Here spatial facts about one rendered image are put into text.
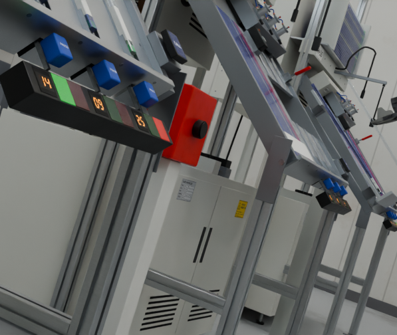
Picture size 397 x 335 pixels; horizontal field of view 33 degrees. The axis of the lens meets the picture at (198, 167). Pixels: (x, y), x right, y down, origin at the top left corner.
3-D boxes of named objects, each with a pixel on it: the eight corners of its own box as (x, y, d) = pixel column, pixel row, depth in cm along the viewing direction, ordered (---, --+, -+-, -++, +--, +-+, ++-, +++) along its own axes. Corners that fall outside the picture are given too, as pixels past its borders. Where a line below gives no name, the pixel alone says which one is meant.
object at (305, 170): (330, 194, 238) (349, 184, 236) (278, 171, 178) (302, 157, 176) (329, 191, 239) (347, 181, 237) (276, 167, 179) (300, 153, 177)
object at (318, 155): (336, 187, 238) (344, 183, 237) (284, 162, 178) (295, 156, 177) (310, 141, 244) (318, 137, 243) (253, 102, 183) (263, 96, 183)
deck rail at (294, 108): (332, 195, 240) (347, 186, 239) (330, 194, 238) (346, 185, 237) (244, 34, 261) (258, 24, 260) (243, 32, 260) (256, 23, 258)
